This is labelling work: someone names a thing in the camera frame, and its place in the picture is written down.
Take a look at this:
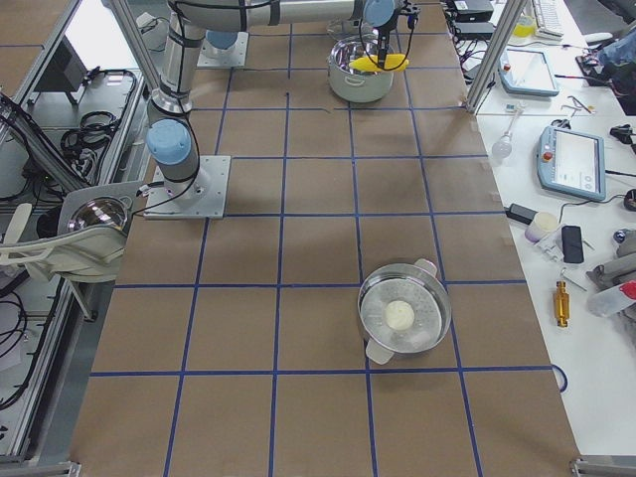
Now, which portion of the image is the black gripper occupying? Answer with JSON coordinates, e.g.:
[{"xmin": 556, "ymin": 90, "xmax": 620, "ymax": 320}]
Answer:
[{"xmin": 363, "ymin": 0, "xmax": 417, "ymax": 70}]

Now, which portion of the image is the yellow corn cob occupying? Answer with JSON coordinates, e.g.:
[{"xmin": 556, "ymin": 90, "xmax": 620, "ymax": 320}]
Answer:
[{"xmin": 348, "ymin": 54, "xmax": 409, "ymax": 73}]

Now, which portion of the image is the pale green electric pot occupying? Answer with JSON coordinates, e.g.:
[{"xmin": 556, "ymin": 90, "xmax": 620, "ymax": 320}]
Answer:
[{"xmin": 327, "ymin": 34, "xmax": 394, "ymax": 103}]

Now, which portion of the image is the steel steamer pot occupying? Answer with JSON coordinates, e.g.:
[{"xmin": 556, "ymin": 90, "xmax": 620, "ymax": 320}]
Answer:
[{"xmin": 357, "ymin": 258, "xmax": 451, "ymax": 365}]

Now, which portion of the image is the small pot on chair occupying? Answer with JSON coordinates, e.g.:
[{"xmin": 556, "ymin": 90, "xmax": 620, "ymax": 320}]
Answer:
[{"xmin": 67, "ymin": 196, "xmax": 128, "ymax": 232}]

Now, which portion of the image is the yellow tape roll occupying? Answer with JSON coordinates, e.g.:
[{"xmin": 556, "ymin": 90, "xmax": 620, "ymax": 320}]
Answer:
[{"xmin": 513, "ymin": 14, "xmax": 537, "ymax": 38}]

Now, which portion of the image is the blue teach pendant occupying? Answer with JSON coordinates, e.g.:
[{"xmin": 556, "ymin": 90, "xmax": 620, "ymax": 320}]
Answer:
[
  {"xmin": 498, "ymin": 48, "xmax": 559, "ymax": 97},
  {"xmin": 536, "ymin": 126, "xmax": 606, "ymax": 202}
]

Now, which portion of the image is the white light bulb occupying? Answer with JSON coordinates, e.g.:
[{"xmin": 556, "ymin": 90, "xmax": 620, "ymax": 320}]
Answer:
[{"xmin": 491, "ymin": 110, "xmax": 523, "ymax": 165}]

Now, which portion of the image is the black power adapter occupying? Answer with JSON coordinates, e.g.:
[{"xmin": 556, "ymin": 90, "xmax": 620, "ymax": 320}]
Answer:
[{"xmin": 505, "ymin": 204, "xmax": 538, "ymax": 225}]

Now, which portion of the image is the white paper cup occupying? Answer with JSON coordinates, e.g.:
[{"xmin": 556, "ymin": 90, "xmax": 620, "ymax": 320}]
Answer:
[{"xmin": 525, "ymin": 212, "xmax": 559, "ymax": 243}]

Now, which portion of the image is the black phone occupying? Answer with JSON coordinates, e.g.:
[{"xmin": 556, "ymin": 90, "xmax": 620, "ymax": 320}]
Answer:
[{"xmin": 560, "ymin": 226, "xmax": 584, "ymax": 264}]

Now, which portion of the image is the white steamed bun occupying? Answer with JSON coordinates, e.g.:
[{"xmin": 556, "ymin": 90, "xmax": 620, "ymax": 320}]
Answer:
[{"xmin": 384, "ymin": 300, "xmax": 415, "ymax": 331}]

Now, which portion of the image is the aluminium frame post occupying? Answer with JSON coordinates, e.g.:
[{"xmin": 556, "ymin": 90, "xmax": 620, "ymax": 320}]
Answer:
[{"xmin": 465, "ymin": 0, "xmax": 526, "ymax": 113}]

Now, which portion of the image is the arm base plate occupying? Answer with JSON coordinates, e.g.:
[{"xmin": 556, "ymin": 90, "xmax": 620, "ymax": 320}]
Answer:
[
  {"xmin": 143, "ymin": 155, "xmax": 232, "ymax": 220},
  {"xmin": 197, "ymin": 32, "xmax": 249, "ymax": 70}
]

